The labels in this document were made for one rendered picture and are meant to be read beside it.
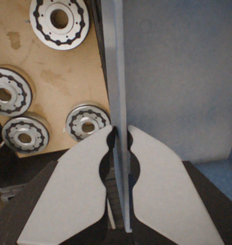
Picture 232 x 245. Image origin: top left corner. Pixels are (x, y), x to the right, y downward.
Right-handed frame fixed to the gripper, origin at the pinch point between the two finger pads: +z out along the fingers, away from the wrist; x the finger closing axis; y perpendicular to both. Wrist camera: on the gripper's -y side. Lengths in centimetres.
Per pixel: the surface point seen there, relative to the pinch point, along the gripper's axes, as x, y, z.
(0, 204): -36, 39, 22
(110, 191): -4, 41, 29
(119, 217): -1, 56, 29
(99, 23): -2.9, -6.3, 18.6
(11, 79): -21.3, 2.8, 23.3
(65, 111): -13.0, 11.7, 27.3
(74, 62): -9.6, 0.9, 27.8
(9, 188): -24.5, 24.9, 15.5
